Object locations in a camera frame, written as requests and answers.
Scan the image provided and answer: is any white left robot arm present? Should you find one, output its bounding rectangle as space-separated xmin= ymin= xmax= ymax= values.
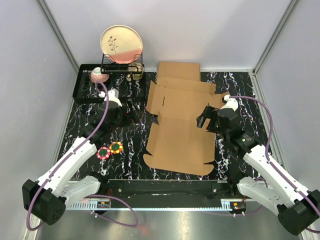
xmin=22 ymin=98 xmax=139 ymax=231

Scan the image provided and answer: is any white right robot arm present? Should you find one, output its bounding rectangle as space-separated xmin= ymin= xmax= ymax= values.
xmin=196 ymin=105 xmax=320 ymax=236

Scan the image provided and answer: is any closed brown cardboard box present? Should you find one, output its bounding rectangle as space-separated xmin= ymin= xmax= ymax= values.
xmin=157 ymin=61 xmax=201 ymax=82

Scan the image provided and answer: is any orange flower coaster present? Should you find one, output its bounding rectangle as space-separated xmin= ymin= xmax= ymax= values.
xmin=109 ymin=141 xmax=124 ymax=154

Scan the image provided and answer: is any pink flower coaster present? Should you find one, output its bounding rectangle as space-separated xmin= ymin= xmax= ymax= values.
xmin=96 ymin=146 xmax=111 ymax=160

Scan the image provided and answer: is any beige cup in rack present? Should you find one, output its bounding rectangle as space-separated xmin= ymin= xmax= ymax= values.
xmin=126 ymin=64 xmax=145 ymax=82

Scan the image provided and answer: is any pink ceramic bowl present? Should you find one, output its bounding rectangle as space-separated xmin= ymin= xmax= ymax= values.
xmin=90 ymin=67 xmax=110 ymax=83

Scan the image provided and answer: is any beige and pink plate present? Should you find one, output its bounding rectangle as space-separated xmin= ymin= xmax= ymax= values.
xmin=100 ymin=25 xmax=143 ymax=64

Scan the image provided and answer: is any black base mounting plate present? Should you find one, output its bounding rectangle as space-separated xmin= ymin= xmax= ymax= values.
xmin=97 ymin=179 xmax=243 ymax=199

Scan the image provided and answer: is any black wire tray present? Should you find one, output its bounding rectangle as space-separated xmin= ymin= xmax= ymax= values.
xmin=72 ymin=64 xmax=150 ymax=104

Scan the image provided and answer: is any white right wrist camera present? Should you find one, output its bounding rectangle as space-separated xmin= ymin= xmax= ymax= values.
xmin=220 ymin=94 xmax=239 ymax=112

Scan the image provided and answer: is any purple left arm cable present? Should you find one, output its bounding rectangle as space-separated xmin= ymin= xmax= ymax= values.
xmin=26 ymin=81 xmax=139 ymax=231

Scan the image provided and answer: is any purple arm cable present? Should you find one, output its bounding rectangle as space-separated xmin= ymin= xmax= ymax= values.
xmin=26 ymin=81 xmax=139 ymax=231
xmin=219 ymin=94 xmax=320 ymax=233

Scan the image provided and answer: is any black wire plate rack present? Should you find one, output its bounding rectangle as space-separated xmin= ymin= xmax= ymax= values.
xmin=100 ymin=53 xmax=144 ymax=75

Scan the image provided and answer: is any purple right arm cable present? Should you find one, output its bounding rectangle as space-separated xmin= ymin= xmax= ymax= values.
xmin=219 ymin=94 xmax=320 ymax=233

